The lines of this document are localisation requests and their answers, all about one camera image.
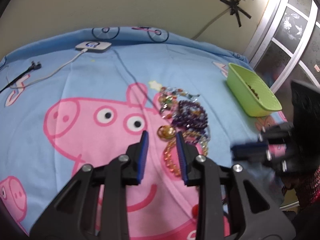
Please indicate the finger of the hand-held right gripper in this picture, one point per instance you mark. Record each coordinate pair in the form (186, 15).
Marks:
(275, 132)
(250, 152)

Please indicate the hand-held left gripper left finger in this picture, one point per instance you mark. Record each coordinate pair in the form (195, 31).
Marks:
(143, 155)

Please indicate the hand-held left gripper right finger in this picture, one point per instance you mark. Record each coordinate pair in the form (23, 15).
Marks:
(180, 155)

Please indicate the gold bangle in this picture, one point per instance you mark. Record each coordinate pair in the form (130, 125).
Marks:
(160, 133)

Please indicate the green plastic basket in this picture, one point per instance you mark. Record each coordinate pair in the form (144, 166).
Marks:
(250, 102)

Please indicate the person's red patterned clothing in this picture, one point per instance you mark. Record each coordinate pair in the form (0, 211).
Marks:
(310, 187)

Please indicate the blue cartoon pig printed blanket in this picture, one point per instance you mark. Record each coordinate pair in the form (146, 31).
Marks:
(75, 80)

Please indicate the metal framed glass door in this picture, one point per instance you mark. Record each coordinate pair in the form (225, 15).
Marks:
(275, 17)

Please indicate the grey box with blue light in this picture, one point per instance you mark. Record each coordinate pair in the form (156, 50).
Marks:
(93, 46)

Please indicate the black tape cross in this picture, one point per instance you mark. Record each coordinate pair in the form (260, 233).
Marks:
(235, 6)

